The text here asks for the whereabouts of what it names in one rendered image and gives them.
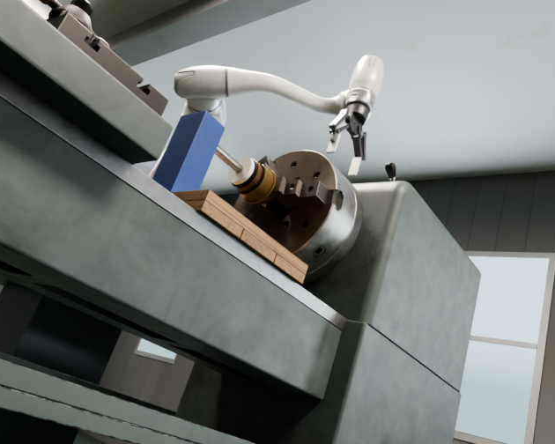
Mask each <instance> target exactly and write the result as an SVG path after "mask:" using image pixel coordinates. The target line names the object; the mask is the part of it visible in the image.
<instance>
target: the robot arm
mask: <svg viewBox="0 0 555 444"><path fill-rule="evenodd" d="M383 77H384V64H383V61H382V60H381V59H380V58H379V57H377V56H375V55H365V56H363V57H362V58H361V59H360V60H359V62H358V64H357V65H356V67H355V69H354V72H353V74H352V76H351V82H350V85H349V90H347V91H344V92H340V93H339V94H338V95H337V96H336V97H334V98H323V97H319V96H317V95H315V94H312V93H310V92H308V91H307V90H305V89H303V88H301V87H299V86H297V85H295V84H293V83H291V82H289V81H287V80H285V79H283V78H280V77H277V76H274V75H271V74H267V73H262V72H257V71H251V70H240V69H235V68H231V67H223V66H216V65H203V66H193V67H189V68H186V69H183V70H179V71H178V72H177V73H176V74H174V91H175V92H176V94H177V95H178V96H179V97H181V98H183V99H186V102H185V105H184V108H183V110H182V113H181V115H189V114H194V113H197V112H202V111H208V112H209V113H210V114H211V115H212V116H213V117H214V118H215V119H216V120H217V121H219V122H220V123H221V124H222V125H223V126H225V123H226V101H225V98H227V97H233V96H238V95H242V94H247V93H271V94H274V95H277V96H279V97H281V98H284V99H286V100H289V101H291V102H293V103H296V104H298V105H301V106H303V107H306V108H308V109H311V110H314V111H315V112H319V113H323V114H329V115H335V116H337V118H336V119H335V120H334V121H333V122H332V123H331V124H330V125H329V128H330V129H331V130H330V131H329V133H330V134H331V136H330V139H329V146H328V150H327V153H334V152H336V149H337V144H338V141H339V138H340V135H341V134H340V133H338V132H341V131H343V130H346V131H347V132H349V134H350V135H351V140H352V142H353V149H354V156H355V158H353V159H352V162H351V167H350V170H349V173H348V176H356V175H357V172H358V170H359V165H360V162H361V161H365V160H366V135H367V133H366V132H364V131H363V130H362V126H363V125H365V124H366V123H367V122H368V121H369V120H370V118H371V117H372V115H373V113H374V110H375V106H376V100H377V97H378V95H379V93H380V91H381V86H382V81H383ZM342 121H345V123H344V124H342V125H340V126H338V125H339V124H340V123H341V122H342ZM337 126H338V127H337ZM357 135H358V136H357ZM355 136H357V137H355ZM164 152H165V151H164ZM164 152H163V153H162V155H161V156H160V158H159V160H158V162H157V163H156V165H155V167H154V168H153V169H152V171H151V172H150V174H149V177H150V178H153V176H154V174H155V172H156V170H157V168H158V166H159V163H160V161H161V159H162V157H163V154H164Z"/></svg>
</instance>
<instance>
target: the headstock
mask: <svg viewBox="0 0 555 444"><path fill-rule="evenodd" d="M352 185H353V186H354V187H355V189H356V190H357V191H358V192H359V196H360V199H361V202H362V208H363V216H362V222H361V227H360V229H359V234H358V237H357V239H356V240H355V242H354V244H353V246H352V247H351V249H350V251H349V252H348V254H347V255H346V256H345V257H344V259H343V260H342V261H341V262H340V263H339V264H338V265H337V266H336V267H335V268H334V269H332V270H331V271H330V272H328V273H327V274H325V275H324V276H322V277H319V278H317V279H316V280H314V281H311V282H308V283H305V284H301V285H300V286H301V287H303V288H304V289H306V290H307V291H308V292H310V293H312V294H313V295H314V296H315V297H316V298H317V299H319V300H321V301H322V302H323V303H325V304H326V305H328V306H329V307H331V308H332V309H334V310H335V311H336V312H338V313H339V314H340V315H342V316H343V317H344V318H345V319H347V320H352V321H358V322H366V323H367V324H369V325H370V326H371V327H373V328H374V329H376V330H377V331H378V332H380V333H381V334H382V335H383V336H385V337H386V338H387V339H388V340H390V341H391V342H392V343H394V344H395V345H397V346H398V347H399V348H401V349H402V350H403V351H405V352H406V353H408V354H409V355H410V356H412V357H413V358H414V359H415V360H416V361H418V362H419V363H420V364H422V365H423V366H425V367H426V368H427V369H429V370H430V371H431V372H433V373H434V374H436V375H437V376H438V377H440V378H441V379H442V380H443V381H444V382H446V383H447V384H448V385H450V386H451V387H452V388H454V389H456V390H457V391H458V392H460V389H461V385H462V380H463V371H464V366H465V361H466V356H467V351H468V347H469V341H470V332H471V328H472V323H473V318H474V314H475V308H476V304H477V295H478V289H479V285H480V280H481V273H480V271H479V269H478V268H477V266H476V265H475V264H474V263H473V262H472V261H471V260H470V258H469V257H468V256H467V255H466V253H465V252H464V251H463V249H462V248H461V247H460V245H459V244H458V243H457V242H456V240H455V239H454V238H453V236H452V235H451V234H450V233H449V231H448V230H447V229H446V227H445V226H444V225H443V224H442V223H441V222H440V220H439V219H438V218H437V217H436V215H435V214H434V213H433V211H432V210H431V209H430V208H429V206H428V205H427V204H426V202H425V201H424V200H423V198H422V197H421V196H420V195H419V193H418V192H417V191H416V190H415V189H414V188H413V187H412V186H411V184H409V183H408V182H407V181H385V182H370V183H356V184H352ZM384 224H385V225H384ZM369 228H370V229H369ZM377 230H378V231H377ZM372 233H373V234H372ZM367 236H368V237H367ZM363 238H364V239H363ZM367 239H368V240H367ZM377 239H379V240H377ZM370 241H371V245H370ZM378 241H379V242H378ZM368 242H369V243H368ZM366 245H367V246H366ZM376 246H377V247H376ZM360 249H361V250H360ZM369 251H371V252H373V253H371V252H369ZM374 251H375V252H374ZM367 257H368V258H367ZM359 258H360V259H359ZM361 260H362V261H361ZM360 263H361V264H360ZM357 266H358V267H357ZM361 266H362V267H361ZM368 266H369V268H368ZM371 266H372V267H371ZM356 267H357V268H356ZM369 269H370V270H369ZM356 271H357V272H356ZM360 272H361V274H360ZM367 273H368V274H367ZM364 274H365V276H364ZM353 276H354V277H353ZM370 276H371V277H370ZM363 278H364V279H363ZM363 282H364V283H363ZM367 282H368V283H367ZM360 285H361V286H360ZM356 289H357V291H356ZM360 289H361V290H360ZM363 289H364V290H363ZM348 290H350V291H348ZM354 291H356V292H354Z"/></svg>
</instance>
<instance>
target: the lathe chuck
mask: <svg viewBox="0 0 555 444"><path fill-rule="evenodd" d="M275 163H276V166H277V171H278V174H279V176H284V177H285V178H286V179H287V180H288V181H290V180H296V179H299V180H300V181H302V183H308V182H313V181H320V182H321V183H322V184H323V185H324V186H325V187H326V188H327V189H328V190H332V189H333V190H335V191H336V192H338V191H339V192H340V196H341V198H340V203H339V206H338V210H336V206H335V205H334V204H333V203H331V204H324V205H317V206H311V207H305V208H299V209H292V211H291V210H290V209H289V210H288V209H287V208H286V207H285V206H283V205H282V204H281V203H280V204H274V203H273V202H272V200H271V201H269V202H268V203H265V204H262V206H264V207H265V208H266V209H267V210H269V211H270V212H271V213H272V214H273V215H275V216H276V219H277V220H278V221H274V222H273V223H272V225H271V226H270V228H269V229H268V230H267V232H266V233H267V234H268V235H269V236H270V237H271V238H272V239H274V240H275V241H277V242H278V243H279V244H280V245H282V246H283V247H284V248H286V249H287V250H288V251H290V252H291V253H292V254H294V255H295V256H296V257H298V258H299V259H300V260H301V261H302V262H303V263H305V264H306V265H307V266H308V268H307V273H306V274H308V273H310V272H312V271H314V270H316V269H318V268H319V267H321V266H322V265H324V264H325V263H326V262H327V261H328V260H329V259H330V258H331V257H332V256H333V255H334V254H335V253H336V252H337V251H338V250H339V248H340V247H341V246H342V244H343V243H344V241H345V239H346V237H347V235H348V233H349V232H350V230H351V228H352V223H353V220H354V217H355V211H356V198H355V194H354V190H353V188H352V185H351V184H350V182H349V181H348V180H347V179H346V178H345V177H344V175H343V174H342V173H341V172H340V171H339V170H338V169H337V168H336V167H335V166H334V165H333V164H332V162H331V161H330V160H329V159H328V158H327V157H325V156H324V155H322V154H321V153H319V152H315V151H309V150H301V151H296V152H289V153H287V154H284V155H282V156H280V157H278V158H276V159H275ZM243 201H244V198H243V196H242V195H240V196H239V198H238V200H237V202H236V204H235V206H234V209H235V210H237V211H238V212H239V213H240V214H242V213H243V212H244V211H245V209H243V208H242V207H241V203H242V202H243ZM319 245H324V246H325V251H324V252H323V254H321V255H319V256H314V255H313V254H312V252H313V250H314V248H315V247H317V246H319Z"/></svg>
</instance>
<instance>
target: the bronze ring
mask: <svg viewBox="0 0 555 444"><path fill-rule="evenodd" d="M252 160H253V161H254V163H255V168H254V171H253V173H252V174H251V176H250V177H249V178H248V179H247V180H246V181H244V182H243V183H242V184H238V185H235V184H233V183H232V185H233V186H234V187H235V188H236V189H237V191H238V193H240V194H241V195H242V196H243V198H244V200H245V201H246V202H247V203H249V204H258V203H260V204H266V203H268V202H269V201H271V200H272V199H273V197H274V196H273V195H272V194H271V192H272V190H273V189H274V187H275V185H276V180H277V178H276V175H275V173H274V172H273V171H272V170H270V169H268V168H266V167H265V166H264V165H263V164H260V163H258V162H257V161H255V160H254V159H252Z"/></svg>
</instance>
